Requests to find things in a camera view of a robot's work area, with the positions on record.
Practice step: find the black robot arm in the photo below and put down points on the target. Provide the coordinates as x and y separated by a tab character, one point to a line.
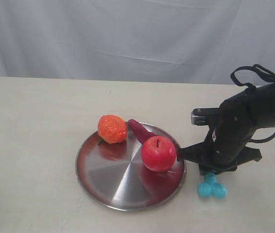
231	127

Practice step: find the teal toy bone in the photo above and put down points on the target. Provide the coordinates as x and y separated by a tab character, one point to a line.
210	187

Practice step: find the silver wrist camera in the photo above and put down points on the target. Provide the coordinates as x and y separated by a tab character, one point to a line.
205	116

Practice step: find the round stainless steel plate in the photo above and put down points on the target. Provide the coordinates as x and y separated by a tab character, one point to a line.
115	176

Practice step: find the orange textured fruit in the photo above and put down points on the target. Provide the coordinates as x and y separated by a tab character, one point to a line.
112	129

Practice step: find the white backdrop cloth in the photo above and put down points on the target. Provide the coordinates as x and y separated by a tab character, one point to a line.
172	41

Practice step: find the red apple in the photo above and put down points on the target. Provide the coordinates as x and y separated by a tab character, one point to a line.
158	154

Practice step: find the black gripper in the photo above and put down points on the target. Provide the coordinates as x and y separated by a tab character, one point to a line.
224	147

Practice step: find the dark red chili pepper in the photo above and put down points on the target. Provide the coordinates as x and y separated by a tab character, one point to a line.
141	133

